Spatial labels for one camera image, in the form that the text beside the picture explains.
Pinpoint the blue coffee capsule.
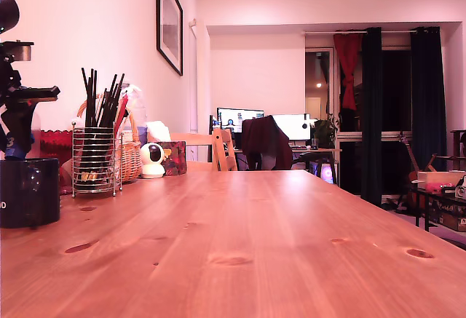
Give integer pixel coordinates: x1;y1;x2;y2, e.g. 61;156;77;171
0;132;35;162

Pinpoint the dark blue coffee mug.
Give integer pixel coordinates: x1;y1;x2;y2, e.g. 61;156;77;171
0;157;60;229

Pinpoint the red glass goblet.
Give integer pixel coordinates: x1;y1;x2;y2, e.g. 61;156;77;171
39;130;74;190

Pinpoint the black chopstick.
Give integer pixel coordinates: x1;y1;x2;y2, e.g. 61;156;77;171
98;74;118;129
92;70;98;129
81;68;90;129
88;69;94;129
105;73;126;129

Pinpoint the wicker basket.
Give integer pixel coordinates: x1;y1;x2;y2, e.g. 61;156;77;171
76;94;143;184

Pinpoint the clear plastic bottle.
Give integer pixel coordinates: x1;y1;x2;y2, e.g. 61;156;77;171
120;84;149;138

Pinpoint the white tissue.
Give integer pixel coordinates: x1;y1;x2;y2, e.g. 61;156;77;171
145;121;172;143

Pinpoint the floral patterned box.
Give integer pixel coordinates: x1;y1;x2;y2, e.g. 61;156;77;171
157;141;188;177

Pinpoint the wooden chair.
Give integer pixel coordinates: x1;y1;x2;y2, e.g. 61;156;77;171
170;128;239;172

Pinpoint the computer monitor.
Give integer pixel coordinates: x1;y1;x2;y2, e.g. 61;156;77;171
272;114;311;142
216;108;265;140

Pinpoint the dark red jacket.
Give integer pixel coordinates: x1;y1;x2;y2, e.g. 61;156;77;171
241;116;293;172

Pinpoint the grey office chair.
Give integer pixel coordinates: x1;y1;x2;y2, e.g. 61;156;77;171
251;150;293;172

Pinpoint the wooden desk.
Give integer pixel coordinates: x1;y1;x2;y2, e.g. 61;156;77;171
233;146;343;188

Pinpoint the green potted plant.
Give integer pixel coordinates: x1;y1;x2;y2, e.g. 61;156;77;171
312;114;340;150

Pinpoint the lit computer tower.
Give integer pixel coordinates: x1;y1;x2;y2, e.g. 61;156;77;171
309;160;339;185

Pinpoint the white curtain rod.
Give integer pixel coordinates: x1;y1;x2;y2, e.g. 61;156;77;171
303;30;416;36

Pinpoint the red curtain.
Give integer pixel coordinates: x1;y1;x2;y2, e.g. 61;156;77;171
333;33;364;111

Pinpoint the dark curtain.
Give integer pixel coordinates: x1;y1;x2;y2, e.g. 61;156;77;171
360;28;383;208
410;26;448;172

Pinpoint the acoustic guitar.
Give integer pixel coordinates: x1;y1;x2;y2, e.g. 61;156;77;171
397;132;421;212

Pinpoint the low black side table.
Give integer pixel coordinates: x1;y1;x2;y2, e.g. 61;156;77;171
410;186;466;234

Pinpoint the pink case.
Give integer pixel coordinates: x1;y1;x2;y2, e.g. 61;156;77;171
425;183;454;195

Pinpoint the pale wooden box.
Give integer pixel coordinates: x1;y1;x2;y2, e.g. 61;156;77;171
416;171;466;191

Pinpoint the dark wooden shelf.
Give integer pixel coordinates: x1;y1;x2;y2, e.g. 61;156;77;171
450;130;466;159

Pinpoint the dark board game box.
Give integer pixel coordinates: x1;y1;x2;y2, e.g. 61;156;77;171
428;201;466;232

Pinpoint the chrome wire utensil rack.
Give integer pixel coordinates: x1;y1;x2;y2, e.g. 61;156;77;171
71;121;124;199

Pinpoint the red utensil handle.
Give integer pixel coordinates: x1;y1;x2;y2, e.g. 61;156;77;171
116;95;130;130

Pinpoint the small white round camera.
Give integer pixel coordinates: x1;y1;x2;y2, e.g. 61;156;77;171
139;143;166;180

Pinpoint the white wall pipe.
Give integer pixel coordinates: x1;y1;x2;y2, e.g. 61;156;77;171
188;18;199;133

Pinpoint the black framed wall picture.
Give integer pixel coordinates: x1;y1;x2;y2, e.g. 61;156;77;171
155;0;183;77

